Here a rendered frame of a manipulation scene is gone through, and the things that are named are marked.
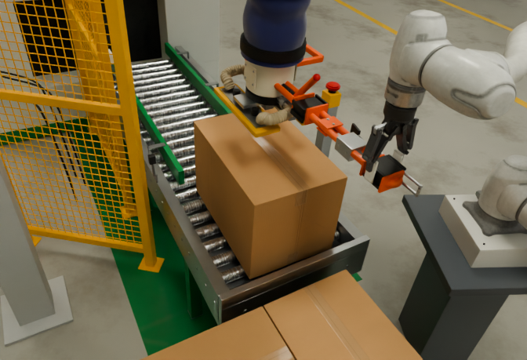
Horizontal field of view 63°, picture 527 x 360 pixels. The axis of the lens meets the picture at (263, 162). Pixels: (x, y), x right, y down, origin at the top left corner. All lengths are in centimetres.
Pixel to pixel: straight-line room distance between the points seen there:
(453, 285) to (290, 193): 65
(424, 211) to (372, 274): 80
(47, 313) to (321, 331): 138
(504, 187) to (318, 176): 65
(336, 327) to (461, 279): 48
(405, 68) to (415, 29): 8
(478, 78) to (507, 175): 85
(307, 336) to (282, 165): 63
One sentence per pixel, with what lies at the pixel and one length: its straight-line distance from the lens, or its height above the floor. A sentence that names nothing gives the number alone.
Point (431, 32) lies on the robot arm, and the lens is 98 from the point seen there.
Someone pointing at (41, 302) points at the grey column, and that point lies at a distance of 240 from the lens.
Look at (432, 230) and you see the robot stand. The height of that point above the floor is 75.
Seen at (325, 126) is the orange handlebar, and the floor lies 128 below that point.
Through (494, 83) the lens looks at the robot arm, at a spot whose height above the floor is 163.
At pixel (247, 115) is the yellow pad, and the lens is 152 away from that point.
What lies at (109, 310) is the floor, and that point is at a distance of 243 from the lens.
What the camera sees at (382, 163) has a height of 129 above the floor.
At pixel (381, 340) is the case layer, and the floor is 54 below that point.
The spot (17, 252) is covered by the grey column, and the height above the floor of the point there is 49.
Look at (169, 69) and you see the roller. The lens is 342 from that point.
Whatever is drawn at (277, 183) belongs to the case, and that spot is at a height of 95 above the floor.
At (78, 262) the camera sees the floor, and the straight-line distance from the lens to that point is 268.
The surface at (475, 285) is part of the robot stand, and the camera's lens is 174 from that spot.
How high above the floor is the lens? 195
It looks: 37 degrees down
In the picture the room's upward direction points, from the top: 4 degrees clockwise
